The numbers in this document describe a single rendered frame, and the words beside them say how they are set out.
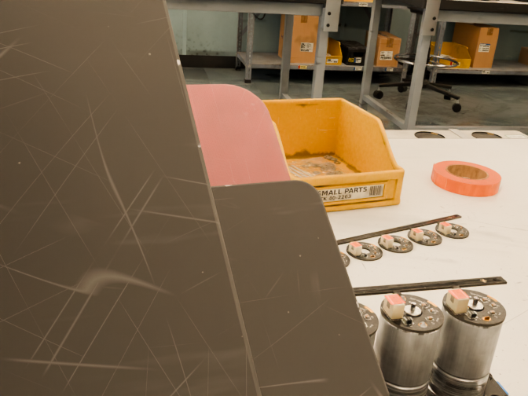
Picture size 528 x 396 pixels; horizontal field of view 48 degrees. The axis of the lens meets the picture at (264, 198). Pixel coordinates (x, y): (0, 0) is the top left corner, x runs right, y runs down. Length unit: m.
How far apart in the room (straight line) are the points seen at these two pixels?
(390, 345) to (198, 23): 4.39
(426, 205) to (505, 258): 0.09
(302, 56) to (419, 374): 4.11
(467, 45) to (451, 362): 4.72
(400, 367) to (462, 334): 0.03
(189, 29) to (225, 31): 0.27
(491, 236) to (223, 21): 4.21
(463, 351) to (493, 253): 0.20
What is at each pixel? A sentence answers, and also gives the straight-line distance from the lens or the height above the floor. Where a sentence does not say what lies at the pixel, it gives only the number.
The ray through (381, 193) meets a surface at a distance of 0.49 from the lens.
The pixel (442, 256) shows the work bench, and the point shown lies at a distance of 0.43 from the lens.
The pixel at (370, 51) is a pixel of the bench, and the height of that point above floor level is 0.41.
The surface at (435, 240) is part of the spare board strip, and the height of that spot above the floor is 0.75.
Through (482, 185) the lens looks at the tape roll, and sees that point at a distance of 0.54.
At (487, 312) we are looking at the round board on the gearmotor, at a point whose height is 0.81.
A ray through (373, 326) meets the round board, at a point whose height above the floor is 0.81.
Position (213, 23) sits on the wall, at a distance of 4.60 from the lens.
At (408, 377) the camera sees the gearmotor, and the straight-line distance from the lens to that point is 0.25.
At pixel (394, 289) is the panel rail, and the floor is 0.81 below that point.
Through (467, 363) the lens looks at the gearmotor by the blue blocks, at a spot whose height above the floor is 0.79.
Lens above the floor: 0.94
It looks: 24 degrees down
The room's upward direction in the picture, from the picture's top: 4 degrees clockwise
